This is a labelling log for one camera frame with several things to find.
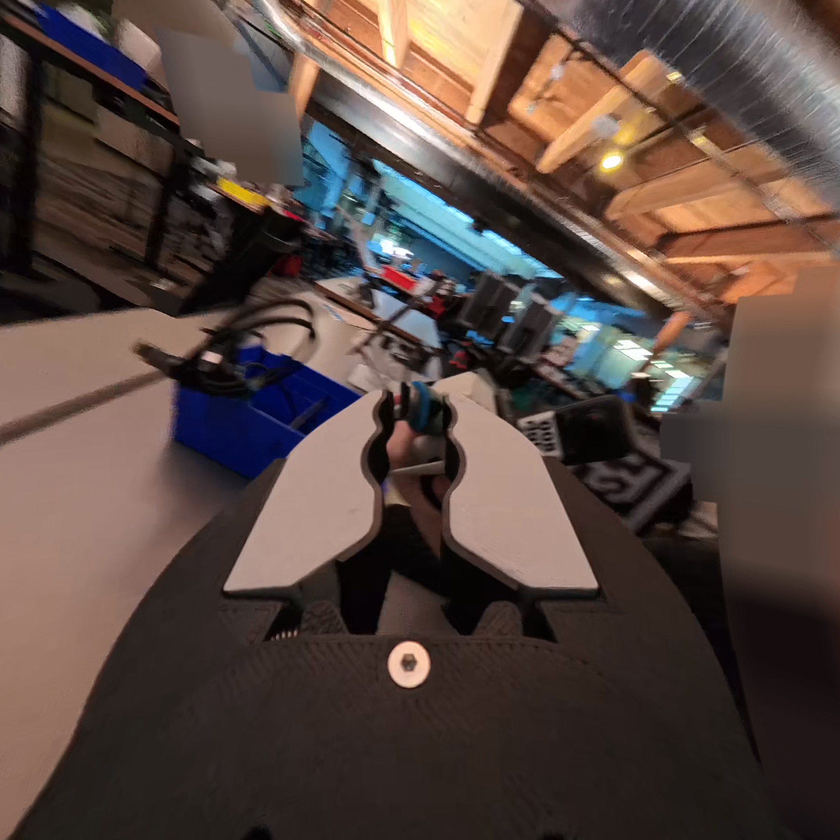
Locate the black computer monitor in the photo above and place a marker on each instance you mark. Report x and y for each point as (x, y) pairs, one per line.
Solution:
(535, 328)
(489, 302)

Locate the blue plastic bin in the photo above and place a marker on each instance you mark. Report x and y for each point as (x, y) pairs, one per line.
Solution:
(216, 426)

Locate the metal storage shelf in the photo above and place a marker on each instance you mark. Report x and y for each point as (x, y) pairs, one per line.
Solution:
(79, 184)

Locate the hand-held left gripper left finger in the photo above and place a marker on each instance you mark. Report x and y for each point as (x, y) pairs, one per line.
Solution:
(315, 499)

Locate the blue storage bin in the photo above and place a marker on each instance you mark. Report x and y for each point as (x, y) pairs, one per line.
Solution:
(92, 46)

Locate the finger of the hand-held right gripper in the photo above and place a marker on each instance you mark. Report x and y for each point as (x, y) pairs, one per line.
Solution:
(469, 387)

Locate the ceiling lamp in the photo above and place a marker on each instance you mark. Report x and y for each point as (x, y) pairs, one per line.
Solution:
(611, 161)

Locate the person's right hand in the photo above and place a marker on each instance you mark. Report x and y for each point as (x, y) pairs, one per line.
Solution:
(407, 492)

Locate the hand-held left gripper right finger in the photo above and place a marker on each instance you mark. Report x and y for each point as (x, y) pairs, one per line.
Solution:
(518, 518)

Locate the silver spiral duct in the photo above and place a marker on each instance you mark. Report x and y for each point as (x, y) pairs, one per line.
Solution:
(722, 65)

